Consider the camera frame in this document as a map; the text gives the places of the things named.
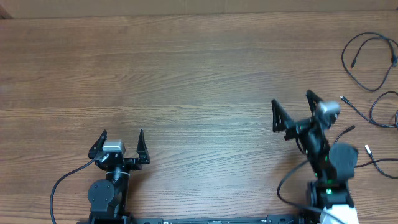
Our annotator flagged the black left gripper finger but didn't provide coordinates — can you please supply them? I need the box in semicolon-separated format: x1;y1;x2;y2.
88;129;107;159
136;129;150;164

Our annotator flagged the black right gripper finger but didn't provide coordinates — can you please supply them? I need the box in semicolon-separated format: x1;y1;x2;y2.
271;99;294;132
306;90;323;116

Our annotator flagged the black thin usb cable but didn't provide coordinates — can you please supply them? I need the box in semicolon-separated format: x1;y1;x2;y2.
340;90;398;129

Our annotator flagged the black braided usb cable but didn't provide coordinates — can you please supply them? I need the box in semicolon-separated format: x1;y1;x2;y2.
334;124;398;180

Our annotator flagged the black smooth usb cable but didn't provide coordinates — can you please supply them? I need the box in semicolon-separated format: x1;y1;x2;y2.
341;31;398;93

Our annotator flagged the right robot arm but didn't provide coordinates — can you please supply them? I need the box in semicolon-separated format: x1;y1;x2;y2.
267;90;359;223

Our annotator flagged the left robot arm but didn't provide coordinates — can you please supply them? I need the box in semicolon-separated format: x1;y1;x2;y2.
88;130;150;223

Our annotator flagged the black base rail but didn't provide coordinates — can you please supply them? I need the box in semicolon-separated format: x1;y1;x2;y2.
134;214;305;224

